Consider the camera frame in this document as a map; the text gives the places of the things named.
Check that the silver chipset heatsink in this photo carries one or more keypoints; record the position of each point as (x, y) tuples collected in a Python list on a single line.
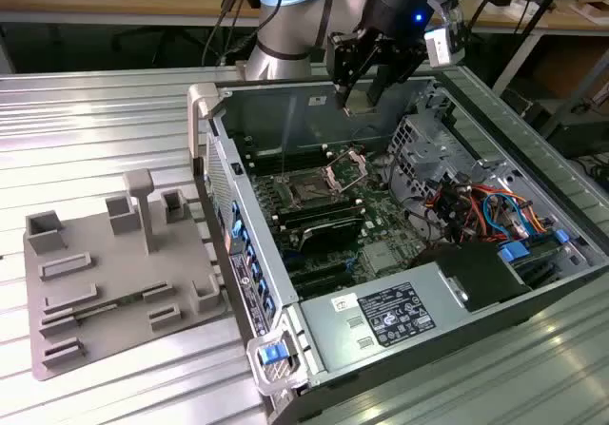
[(383, 258)]

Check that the open grey PC case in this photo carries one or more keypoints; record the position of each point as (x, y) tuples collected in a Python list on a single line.
[(271, 263)]

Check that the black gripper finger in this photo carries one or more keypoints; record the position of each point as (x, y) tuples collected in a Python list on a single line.
[(395, 63), (347, 59)]

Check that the grey parts rack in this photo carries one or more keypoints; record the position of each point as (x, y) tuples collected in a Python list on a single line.
[(119, 273)]

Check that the blue disk carrier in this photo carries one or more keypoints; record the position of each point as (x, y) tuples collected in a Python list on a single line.
[(514, 253)]

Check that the grey power supply unit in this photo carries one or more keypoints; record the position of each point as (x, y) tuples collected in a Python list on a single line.
[(333, 344)]

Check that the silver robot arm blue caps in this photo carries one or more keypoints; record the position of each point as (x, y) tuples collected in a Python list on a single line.
[(285, 40)]

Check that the cardboard piece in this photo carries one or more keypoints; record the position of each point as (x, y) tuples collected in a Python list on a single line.
[(590, 13)]

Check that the green motherboard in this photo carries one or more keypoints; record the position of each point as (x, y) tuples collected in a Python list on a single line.
[(390, 225)]

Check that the black expansion card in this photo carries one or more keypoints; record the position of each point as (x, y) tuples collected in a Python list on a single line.
[(333, 235)]

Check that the black office chair base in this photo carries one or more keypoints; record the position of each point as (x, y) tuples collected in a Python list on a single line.
[(164, 40)]

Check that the CPU socket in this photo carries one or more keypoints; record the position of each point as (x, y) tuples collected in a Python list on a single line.
[(309, 189)]

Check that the blue case latch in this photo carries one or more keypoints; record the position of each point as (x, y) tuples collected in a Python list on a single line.
[(270, 353)]

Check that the white small box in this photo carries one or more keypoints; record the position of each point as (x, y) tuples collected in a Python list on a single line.
[(516, 9)]

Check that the green RAM stick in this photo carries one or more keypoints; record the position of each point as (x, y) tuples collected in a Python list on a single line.
[(107, 306)]

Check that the black plastic shroud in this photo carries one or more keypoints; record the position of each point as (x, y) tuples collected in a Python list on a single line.
[(476, 277)]

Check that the black box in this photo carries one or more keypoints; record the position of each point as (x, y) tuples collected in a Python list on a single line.
[(580, 135)]

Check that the black expansion slot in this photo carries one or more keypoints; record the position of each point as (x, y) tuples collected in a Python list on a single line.
[(319, 270), (328, 284)]

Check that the silver drive cage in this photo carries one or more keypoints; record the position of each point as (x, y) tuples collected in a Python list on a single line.
[(418, 159)]

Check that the CPU silver plate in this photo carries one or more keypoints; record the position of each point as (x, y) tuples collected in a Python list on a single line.
[(358, 109)]

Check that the black RAM slot bank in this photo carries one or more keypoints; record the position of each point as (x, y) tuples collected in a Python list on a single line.
[(323, 213), (285, 156)]

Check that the brown cardboard box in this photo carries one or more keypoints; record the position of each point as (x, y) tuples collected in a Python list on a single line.
[(571, 68)]

